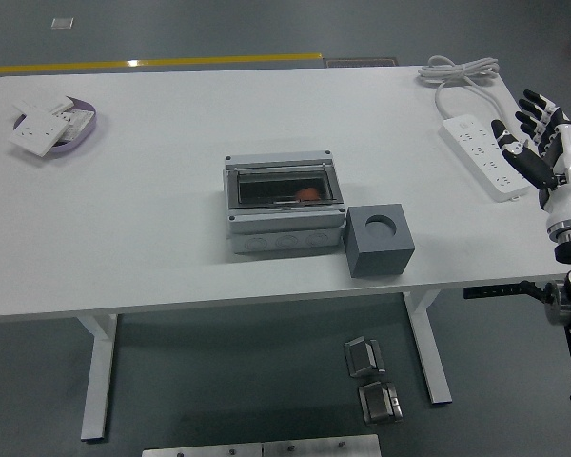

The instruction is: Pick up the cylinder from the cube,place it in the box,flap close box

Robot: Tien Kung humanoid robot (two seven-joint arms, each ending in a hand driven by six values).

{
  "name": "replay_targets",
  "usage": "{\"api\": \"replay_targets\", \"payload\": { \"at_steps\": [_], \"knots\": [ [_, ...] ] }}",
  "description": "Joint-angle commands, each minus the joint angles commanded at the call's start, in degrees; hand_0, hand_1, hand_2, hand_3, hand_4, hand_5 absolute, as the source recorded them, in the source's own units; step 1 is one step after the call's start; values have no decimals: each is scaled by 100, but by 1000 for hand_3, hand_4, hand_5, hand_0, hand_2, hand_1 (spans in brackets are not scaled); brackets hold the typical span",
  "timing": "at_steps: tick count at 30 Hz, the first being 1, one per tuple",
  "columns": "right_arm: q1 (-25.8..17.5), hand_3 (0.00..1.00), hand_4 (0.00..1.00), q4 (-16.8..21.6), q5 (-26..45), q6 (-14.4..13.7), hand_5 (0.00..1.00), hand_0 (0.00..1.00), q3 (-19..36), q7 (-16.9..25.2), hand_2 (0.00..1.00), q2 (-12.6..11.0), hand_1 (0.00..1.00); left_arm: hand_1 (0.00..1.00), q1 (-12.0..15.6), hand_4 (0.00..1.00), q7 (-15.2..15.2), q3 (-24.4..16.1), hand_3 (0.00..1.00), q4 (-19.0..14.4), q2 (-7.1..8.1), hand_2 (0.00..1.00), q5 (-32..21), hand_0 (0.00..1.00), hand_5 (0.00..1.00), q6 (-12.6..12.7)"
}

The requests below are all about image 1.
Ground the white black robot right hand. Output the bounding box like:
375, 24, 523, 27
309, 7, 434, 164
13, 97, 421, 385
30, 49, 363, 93
490, 89, 571, 234

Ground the grey junction box with lid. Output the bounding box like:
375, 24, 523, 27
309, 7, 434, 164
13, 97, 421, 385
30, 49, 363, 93
223, 149, 347, 255

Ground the grey cube with round hole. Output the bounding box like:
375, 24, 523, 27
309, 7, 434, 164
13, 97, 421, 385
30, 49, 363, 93
345, 203, 416, 279

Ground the black table control panel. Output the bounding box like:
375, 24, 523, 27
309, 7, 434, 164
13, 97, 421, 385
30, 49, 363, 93
463, 283, 537, 300

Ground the white table leg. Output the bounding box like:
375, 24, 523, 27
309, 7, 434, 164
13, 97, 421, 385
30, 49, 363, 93
75, 313, 120, 442
403, 290, 453, 407

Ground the brown floor cover plate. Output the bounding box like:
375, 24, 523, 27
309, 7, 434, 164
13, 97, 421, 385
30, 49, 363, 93
324, 56, 400, 69

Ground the open metal floor block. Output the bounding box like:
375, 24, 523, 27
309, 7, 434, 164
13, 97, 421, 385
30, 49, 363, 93
343, 335, 386, 379

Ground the closed metal floor block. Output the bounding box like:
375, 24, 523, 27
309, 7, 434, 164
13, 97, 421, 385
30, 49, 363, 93
358, 380, 404, 425

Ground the yellow floor tape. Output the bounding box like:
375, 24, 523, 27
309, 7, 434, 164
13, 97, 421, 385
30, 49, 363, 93
0, 52, 324, 75

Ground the small printed socket plate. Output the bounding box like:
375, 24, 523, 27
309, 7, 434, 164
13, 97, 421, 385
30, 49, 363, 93
56, 109, 95, 143

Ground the purple oval tray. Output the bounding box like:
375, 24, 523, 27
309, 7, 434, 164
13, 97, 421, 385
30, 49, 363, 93
11, 97, 99, 156

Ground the white power strip with cord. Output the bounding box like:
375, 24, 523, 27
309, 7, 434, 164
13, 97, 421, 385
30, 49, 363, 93
417, 54, 534, 205

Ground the metal base plate with screws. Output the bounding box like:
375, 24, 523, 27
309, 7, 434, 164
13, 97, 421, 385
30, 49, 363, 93
262, 433, 382, 457

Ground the long metal base plate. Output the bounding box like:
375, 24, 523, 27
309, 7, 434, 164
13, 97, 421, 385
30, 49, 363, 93
141, 442, 264, 457

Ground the white wall switch plate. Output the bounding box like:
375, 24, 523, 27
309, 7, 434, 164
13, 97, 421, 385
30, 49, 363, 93
12, 94, 75, 117

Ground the large white wall socket plate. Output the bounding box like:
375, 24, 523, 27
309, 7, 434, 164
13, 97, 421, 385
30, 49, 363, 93
7, 108, 70, 157

